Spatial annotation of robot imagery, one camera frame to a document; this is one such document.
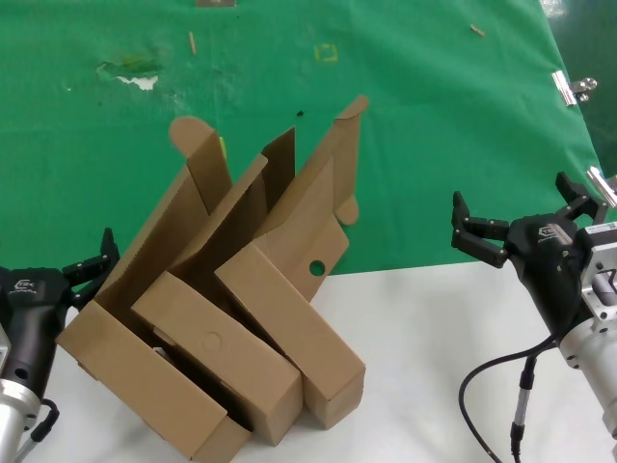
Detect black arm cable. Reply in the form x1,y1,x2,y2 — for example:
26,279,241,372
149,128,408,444
18,397,62,462
457,335,564,463

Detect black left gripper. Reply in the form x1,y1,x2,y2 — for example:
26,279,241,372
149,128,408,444
0,227,121,387

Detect cardboard box round hole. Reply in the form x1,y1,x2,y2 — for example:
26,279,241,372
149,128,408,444
214,95,370,430

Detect green table cloth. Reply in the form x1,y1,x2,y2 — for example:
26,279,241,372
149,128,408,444
0,0,614,290

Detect large open cardboard box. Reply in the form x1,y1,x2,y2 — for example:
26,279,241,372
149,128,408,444
56,115,255,462

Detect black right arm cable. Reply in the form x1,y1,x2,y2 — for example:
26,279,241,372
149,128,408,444
457,335,564,463

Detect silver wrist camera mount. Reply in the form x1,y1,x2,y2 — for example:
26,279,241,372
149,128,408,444
576,219,617,323

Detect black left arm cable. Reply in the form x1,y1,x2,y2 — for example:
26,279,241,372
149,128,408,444
18,397,62,462

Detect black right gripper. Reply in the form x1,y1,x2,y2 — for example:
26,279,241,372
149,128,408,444
450,171,612,341

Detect open cardboard box recycle print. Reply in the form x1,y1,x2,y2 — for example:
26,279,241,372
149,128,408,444
130,125,304,448

